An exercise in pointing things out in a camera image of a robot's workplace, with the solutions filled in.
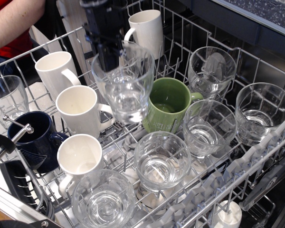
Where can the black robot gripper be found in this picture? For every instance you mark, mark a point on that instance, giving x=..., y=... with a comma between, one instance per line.
x=104, y=23

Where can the clear glass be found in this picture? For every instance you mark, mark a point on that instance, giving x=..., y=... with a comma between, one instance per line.
x=13, y=99
x=210, y=71
x=127, y=87
x=208, y=127
x=161, y=160
x=260, y=109
x=103, y=199

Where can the person forearm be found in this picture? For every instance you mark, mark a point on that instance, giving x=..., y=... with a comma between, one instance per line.
x=18, y=16

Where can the white mug back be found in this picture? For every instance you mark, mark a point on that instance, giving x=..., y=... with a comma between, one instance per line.
x=146, y=29

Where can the white mug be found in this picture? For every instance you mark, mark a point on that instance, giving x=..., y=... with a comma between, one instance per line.
x=80, y=111
x=57, y=72
x=146, y=29
x=77, y=156

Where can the white mug left rear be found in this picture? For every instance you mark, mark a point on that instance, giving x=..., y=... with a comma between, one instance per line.
x=57, y=72

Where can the white mug left middle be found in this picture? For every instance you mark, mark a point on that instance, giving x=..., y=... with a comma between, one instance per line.
x=80, y=111

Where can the green mug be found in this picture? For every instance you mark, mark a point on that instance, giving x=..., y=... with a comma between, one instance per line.
x=168, y=102

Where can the white mug left front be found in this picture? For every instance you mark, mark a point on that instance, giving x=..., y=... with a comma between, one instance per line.
x=77, y=156

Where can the dark blue mug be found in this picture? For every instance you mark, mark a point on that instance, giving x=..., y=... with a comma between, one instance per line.
x=40, y=147

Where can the black clamp with metal screw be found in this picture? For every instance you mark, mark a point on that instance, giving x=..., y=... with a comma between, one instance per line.
x=8, y=145

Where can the grey plastic tine row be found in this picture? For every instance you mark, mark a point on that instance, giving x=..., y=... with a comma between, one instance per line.
x=218, y=184

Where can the white rack roller wheel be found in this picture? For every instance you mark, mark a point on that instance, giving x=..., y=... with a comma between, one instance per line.
x=229, y=216

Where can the metal wire dishwasher rack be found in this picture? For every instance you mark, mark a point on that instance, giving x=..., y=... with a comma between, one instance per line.
x=253, y=178

